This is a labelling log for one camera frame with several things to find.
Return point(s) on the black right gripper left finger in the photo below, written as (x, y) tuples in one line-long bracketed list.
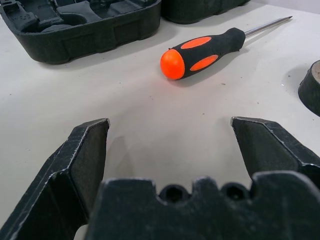
[(62, 175)]

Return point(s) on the black and orange tape measure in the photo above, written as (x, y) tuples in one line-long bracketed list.
[(310, 92)]

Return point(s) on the orange and black screwdriver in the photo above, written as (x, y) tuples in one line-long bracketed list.
[(200, 55)]

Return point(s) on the black tool case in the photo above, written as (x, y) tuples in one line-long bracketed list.
[(82, 37)]

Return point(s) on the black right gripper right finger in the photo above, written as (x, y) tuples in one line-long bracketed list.
[(275, 150)]

